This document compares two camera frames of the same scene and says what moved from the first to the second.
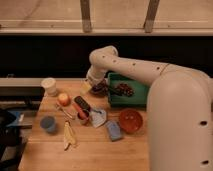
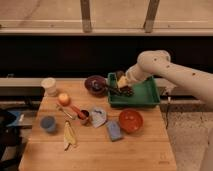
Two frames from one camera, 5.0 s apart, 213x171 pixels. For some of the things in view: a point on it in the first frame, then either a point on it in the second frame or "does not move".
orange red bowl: x=130 y=120 does not move
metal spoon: x=63 y=112 does not move
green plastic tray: x=140 y=97 does not move
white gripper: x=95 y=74 → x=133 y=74
